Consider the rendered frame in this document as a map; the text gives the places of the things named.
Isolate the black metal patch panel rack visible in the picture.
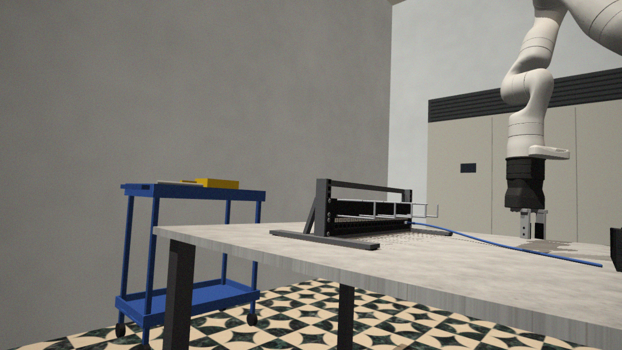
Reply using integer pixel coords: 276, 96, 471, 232
269, 178, 453, 251

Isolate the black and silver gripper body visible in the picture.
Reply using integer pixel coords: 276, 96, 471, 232
504, 134, 570, 210

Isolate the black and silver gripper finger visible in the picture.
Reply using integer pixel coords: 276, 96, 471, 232
531, 209, 548, 240
510, 208, 531, 239

